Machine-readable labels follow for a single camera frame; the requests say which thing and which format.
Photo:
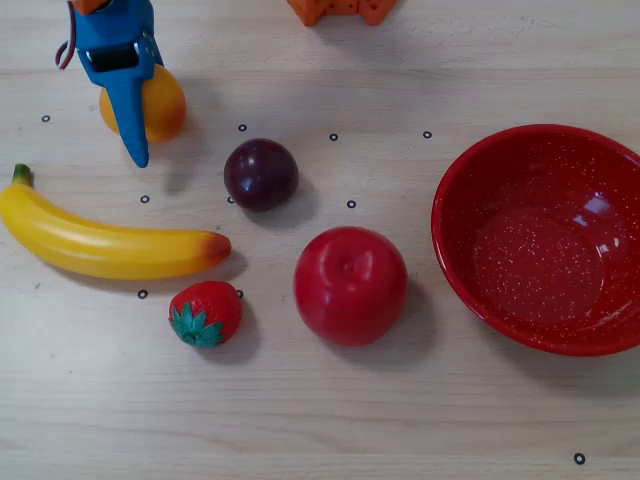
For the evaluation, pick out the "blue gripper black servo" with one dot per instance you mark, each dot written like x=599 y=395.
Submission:
x=116 y=60

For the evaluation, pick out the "orange toy peach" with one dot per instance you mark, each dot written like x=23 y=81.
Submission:
x=165 y=105

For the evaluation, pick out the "orange robot base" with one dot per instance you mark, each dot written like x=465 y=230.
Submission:
x=310 y=10

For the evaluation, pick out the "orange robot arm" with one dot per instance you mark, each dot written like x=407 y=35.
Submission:
x=87 y=4

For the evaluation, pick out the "red speckled bowl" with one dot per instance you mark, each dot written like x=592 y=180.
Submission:
x=540 y=250

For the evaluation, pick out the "yellow toy banana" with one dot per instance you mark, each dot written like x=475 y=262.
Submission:
x=110 y=250

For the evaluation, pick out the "dark purple toy plum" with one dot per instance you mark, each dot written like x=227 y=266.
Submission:
x=260 y=175

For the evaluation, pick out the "red toy strawberry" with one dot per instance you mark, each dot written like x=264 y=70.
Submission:
x=210 y=310

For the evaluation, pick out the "red toy apple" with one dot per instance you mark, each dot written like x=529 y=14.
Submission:
x=350 y=290

